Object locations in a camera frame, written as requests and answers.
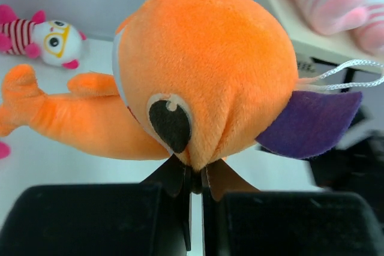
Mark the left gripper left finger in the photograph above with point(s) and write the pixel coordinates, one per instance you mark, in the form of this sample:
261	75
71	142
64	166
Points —
173	220

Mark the orange shark plush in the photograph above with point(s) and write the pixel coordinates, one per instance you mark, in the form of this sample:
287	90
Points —
198	79

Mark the beige three-tier shelf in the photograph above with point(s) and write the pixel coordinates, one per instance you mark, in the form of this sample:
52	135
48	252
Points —
338	50

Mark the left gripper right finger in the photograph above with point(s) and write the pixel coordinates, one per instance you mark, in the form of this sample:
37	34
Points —
218	179

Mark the white plush with yellow glasses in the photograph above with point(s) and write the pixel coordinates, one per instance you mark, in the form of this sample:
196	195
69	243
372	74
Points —
56	42

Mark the white magenta plush facing down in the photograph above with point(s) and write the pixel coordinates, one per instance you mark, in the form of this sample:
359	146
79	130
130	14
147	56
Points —
4	150

